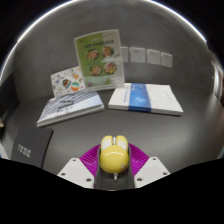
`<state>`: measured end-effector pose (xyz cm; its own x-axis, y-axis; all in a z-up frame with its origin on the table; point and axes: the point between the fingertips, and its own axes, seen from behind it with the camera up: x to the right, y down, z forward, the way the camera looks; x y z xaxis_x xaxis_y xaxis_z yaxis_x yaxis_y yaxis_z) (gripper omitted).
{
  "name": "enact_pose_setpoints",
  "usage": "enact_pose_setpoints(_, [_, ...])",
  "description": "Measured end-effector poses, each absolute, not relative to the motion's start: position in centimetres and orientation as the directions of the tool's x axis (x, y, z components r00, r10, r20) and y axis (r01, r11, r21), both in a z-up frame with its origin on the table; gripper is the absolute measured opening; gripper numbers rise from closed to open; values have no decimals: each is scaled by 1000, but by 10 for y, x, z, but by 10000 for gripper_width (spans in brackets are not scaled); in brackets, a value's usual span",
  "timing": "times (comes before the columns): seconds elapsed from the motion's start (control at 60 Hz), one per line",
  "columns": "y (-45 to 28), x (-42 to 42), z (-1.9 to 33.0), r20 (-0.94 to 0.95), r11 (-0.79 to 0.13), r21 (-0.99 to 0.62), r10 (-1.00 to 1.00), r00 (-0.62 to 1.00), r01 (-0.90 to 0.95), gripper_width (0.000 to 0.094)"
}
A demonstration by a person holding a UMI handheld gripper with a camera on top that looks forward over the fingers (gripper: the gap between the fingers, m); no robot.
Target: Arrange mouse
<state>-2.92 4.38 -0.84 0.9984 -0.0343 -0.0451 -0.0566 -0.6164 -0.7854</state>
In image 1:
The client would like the yellow computer mouse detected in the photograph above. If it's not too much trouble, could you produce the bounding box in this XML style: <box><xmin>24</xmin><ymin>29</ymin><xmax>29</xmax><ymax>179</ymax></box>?
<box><xmin>99</xmin><ymin>134</ymin><xmax>131</xmax><ymax>181</ymax></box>

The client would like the white book with blue band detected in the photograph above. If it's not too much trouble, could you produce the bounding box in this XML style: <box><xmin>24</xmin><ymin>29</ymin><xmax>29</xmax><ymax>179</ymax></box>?
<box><xmin>107</xmin><ymin>82</ymin><xmax>185</xmax><ymax>117</ymax></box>

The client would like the row of white wall plates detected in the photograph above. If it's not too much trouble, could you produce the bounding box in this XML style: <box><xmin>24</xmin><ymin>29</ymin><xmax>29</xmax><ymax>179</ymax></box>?
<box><xmin>119</xmin><ymin>45</ymin><xmax>174</xmax><ymax>69</ymax></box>

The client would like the dark grey mouse pad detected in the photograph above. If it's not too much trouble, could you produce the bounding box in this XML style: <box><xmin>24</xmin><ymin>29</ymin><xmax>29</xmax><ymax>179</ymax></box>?
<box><xmin>10</xmin><ymin>127</ymin><xmax>54</xmax><ymax>169</ymax></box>

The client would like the green food menu stand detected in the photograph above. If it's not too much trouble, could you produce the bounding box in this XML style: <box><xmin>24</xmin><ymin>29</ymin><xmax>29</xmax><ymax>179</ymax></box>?
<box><xmin>73</xmin><ymin>28</ymin><xmax>126</xmax><ymax>92</ymax></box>

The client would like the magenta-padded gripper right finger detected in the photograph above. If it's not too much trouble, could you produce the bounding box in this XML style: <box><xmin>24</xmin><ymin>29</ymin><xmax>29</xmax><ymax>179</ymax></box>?
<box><xmin>127</xmin><ymin>143</ymin><xmax>171</xmax><ymax>190</ymax></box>

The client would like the grey striped cover book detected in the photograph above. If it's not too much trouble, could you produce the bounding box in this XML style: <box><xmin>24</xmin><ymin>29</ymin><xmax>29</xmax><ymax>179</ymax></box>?
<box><xmin>35</xmin><ymin>90</ymin><xmax>106</xmax><ymax>129</ymax></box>

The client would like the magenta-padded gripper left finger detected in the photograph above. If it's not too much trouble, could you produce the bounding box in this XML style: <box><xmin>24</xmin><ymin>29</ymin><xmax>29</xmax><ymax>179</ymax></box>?
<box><xmin>56</xmin><ymin>143</ymin><xmax>105</xmax><ymax>190</ymax></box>

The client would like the white colourful sticker card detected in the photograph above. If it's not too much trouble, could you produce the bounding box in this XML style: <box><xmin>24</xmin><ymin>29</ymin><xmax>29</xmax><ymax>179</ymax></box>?
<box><xmin>49</xmin><ymin>65</ymin><xmax>87</xmax><ymax>99</ymax></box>

